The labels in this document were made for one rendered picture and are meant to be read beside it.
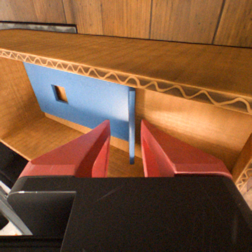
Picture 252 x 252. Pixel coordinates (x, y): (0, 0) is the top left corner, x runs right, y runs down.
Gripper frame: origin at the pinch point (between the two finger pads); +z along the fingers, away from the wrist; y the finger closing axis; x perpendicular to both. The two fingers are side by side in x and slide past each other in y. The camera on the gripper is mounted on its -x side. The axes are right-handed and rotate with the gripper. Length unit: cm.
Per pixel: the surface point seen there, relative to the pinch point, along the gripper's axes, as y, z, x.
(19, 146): 12.7, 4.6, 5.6
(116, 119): 0.9, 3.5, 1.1
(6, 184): 22.2, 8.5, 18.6
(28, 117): 13.5, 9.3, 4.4
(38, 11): 8.3, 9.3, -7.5
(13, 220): 306, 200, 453
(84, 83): 3.9, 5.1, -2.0
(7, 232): 306, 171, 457
